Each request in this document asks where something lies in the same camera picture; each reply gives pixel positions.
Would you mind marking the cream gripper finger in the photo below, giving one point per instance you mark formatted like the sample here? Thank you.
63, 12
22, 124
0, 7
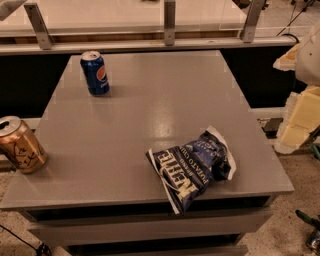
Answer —
287, 62
301, 117

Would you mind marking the blue pepsi can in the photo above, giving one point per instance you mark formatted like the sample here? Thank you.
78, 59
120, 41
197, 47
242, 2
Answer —
93, 67

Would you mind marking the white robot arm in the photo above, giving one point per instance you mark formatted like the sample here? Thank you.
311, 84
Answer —
308, 59

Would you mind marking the orange soda can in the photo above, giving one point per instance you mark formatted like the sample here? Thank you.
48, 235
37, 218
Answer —
19, 144

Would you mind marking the blue kettle chips bag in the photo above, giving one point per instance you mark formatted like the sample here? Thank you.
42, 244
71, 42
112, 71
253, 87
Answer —
186, 171

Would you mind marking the grey drawer cabinet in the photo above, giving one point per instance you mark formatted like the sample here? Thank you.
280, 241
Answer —
98, 190

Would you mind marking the right metal railing bracket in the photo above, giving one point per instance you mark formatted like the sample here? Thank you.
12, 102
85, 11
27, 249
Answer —
248, 33

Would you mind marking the metal railing bracket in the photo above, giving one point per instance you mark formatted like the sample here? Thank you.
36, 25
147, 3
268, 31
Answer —
248, 33
39, 27
169, 22

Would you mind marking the green handled tool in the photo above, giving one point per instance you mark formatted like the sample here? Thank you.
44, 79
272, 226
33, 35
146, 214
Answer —
313, 240

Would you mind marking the middle metal railing bracket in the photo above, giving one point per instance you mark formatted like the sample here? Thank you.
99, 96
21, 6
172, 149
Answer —
169, 22

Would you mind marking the left metal railing bracket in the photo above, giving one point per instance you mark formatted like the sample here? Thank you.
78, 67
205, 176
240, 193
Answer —
39, 27

